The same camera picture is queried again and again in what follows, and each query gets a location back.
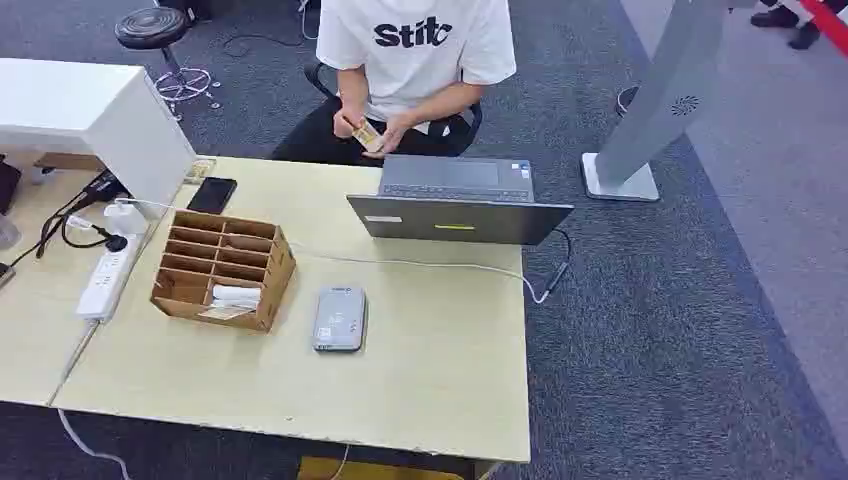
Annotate person's right hand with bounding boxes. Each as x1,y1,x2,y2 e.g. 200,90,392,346
332,107,364,141

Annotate person's left hand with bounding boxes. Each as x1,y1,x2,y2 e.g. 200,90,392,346
364,113,417,160

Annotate stack of cards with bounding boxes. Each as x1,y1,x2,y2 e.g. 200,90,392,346
350,118,387,156

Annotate person in white shirt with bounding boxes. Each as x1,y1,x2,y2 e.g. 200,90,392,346
271,0,518,167

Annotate grey laptop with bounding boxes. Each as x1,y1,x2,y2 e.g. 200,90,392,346
346,154,576,248

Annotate black smartphone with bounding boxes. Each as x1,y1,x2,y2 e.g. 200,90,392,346
186,176,239,216

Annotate card with pattern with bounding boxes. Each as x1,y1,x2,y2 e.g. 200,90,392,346
183,158,218,186

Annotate wooden card box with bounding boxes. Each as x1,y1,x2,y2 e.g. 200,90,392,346
149,209,298,334

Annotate grey card reader device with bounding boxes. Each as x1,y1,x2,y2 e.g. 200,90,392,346
311,285,368,354

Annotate white cards bundle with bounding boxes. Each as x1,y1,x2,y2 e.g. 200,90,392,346
198,284,264,323

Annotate black round stool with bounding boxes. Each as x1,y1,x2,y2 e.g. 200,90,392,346
113,5,223,122

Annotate white cabinet box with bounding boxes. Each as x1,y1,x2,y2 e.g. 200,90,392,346
0,57,199,221

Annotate black round base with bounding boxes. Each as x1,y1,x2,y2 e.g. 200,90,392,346
615,85,641,120

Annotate white charger plug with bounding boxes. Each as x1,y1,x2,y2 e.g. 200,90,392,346
102,199,149,237

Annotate black power adapter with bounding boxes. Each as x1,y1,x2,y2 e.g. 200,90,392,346
78,170,128,205

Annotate grey kiosk stand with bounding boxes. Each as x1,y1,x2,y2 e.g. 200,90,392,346
580,0,760,203

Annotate wooden board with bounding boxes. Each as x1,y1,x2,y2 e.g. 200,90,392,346
33,151,109,173

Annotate white power strip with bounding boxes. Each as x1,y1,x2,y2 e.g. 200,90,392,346
74,234,142,325

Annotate yellow box under desk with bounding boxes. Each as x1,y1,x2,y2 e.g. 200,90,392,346
297,455,466,480

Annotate black bag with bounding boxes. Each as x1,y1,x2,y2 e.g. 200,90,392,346
0,158,23,217

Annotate bystander's black shoes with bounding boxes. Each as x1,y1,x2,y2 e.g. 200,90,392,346
749,0,848,52

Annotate red barrier band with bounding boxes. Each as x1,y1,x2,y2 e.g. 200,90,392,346
797,0,848,59

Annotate black floor cable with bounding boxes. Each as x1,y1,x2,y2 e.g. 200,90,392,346
220,31,307,60

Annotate white cable on desk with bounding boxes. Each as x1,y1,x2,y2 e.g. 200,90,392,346
290,241,552,307

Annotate black laptop cable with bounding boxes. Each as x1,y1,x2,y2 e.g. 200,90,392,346
541,227,574,297

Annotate black plug with cable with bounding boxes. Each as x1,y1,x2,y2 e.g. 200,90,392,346
36,210,130,260

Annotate white floor cable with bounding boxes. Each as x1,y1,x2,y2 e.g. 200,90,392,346
55,407,134,480

